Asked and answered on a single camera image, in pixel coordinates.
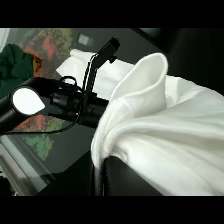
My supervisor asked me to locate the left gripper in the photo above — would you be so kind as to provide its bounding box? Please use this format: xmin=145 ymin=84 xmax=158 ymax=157
xmin=49 ymin=87 xmax=110 ymax=130

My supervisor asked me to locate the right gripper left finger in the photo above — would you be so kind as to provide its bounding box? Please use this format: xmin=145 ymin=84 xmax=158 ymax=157
xmin=41 ymin=150 xmax=97 ymax=197

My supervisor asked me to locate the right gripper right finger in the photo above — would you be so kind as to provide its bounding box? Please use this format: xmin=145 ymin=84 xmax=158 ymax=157
xmin=102 ymin=155 xmax=165 ymax=197

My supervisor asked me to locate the white shirt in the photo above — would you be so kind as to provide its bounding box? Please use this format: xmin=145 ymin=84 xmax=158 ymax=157
xmin=55 ymin=48 xmax=224 ymax=197

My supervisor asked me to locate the green garment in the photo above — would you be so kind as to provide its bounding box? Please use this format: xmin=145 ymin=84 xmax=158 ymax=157
xmin=0 ymin=43 xmax=36 ymax=99

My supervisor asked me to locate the black cable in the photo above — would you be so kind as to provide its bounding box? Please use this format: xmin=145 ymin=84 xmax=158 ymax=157
xmin=4 ymin=111 xmax=83 ymax=136

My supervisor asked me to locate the silver frame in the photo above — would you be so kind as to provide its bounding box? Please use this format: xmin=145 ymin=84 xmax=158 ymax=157
xmin=0 ymin=133 xmax=56 ymax=197

